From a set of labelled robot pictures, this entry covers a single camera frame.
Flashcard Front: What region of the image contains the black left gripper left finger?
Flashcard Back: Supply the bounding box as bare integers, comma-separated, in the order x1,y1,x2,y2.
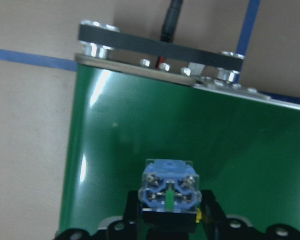
122,190,143,235

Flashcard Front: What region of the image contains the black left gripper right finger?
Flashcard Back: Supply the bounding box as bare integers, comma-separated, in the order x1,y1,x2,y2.
200,190,227,240

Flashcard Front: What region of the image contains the green conveyor belt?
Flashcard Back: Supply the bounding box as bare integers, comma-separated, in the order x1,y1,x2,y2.
56,20,300,240

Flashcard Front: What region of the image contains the red black power cable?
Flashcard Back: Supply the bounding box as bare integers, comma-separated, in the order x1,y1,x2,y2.
159,0,185,42

